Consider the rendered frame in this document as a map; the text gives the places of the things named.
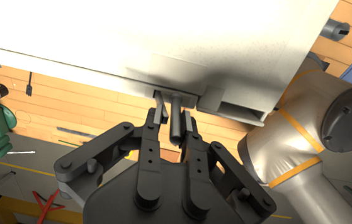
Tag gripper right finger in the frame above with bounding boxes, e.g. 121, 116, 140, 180
180, 110, 278, 221

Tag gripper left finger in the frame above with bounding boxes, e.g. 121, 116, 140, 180
54, 91, 169, 212

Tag grey round door handle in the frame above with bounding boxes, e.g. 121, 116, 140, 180
168, 92, 183, 147

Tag grey latch box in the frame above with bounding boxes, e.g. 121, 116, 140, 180
195, 85, 270, 128

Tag white locker door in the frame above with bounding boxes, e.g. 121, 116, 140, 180
0, 0, 341, 115

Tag dark steel ruler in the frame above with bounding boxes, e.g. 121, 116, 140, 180
56, 126, 98, 139

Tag green pencil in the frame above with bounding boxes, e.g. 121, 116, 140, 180
57, 139, 82, 148

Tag grey square plate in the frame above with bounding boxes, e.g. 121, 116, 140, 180
148, 52, 208, 96

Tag red cross-shaped stand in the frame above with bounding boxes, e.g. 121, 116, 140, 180
31, 188, 66, 224

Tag black hanging tool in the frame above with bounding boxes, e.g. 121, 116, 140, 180
25, 71, 34, 97

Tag grey cylinder with black knob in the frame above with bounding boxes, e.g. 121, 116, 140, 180
319, 18, 351, 43

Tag grey handle base plate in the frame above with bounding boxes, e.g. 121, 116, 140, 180
145, 86, 199, 109

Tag yellow frame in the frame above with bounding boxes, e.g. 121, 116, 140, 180
0, 188, 84, 224

